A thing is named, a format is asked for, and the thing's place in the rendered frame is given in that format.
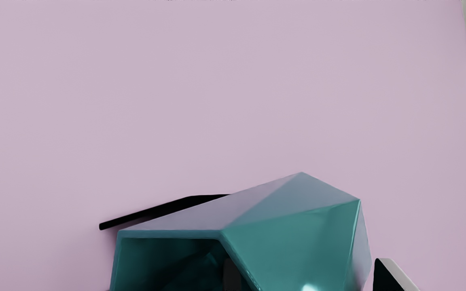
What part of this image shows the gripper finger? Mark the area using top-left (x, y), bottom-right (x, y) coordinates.
top-left (373, 257), bottom-right (423, 291)

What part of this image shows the teal faceted mug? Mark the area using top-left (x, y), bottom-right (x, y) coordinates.
top-left (109, 172), bottom-right (373, 291)

